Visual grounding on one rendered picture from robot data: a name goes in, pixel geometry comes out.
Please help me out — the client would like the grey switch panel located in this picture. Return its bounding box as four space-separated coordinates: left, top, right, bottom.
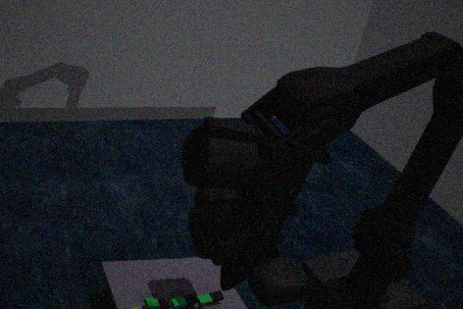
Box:
100 257 247 309

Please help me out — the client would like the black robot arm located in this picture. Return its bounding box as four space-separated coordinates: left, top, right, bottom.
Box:
181 31 463 307

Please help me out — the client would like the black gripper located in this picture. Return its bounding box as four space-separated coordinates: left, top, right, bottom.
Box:
193 187 312 307

